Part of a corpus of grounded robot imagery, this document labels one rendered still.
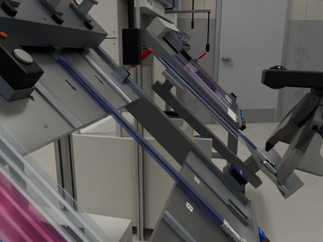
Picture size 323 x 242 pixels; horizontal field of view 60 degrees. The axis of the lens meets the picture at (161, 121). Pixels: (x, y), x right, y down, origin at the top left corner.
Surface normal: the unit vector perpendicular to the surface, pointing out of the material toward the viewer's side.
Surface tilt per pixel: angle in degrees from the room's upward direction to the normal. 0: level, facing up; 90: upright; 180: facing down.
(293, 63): 90
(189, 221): 44
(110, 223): 0
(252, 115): 90
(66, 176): 90
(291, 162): 78
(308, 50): 90
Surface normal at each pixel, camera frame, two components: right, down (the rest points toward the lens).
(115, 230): 0.00, -0.97
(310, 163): 0.06, -0.26
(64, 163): -0.24, 0.22
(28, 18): 0.68, -0.66
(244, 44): 0.13, 0.23
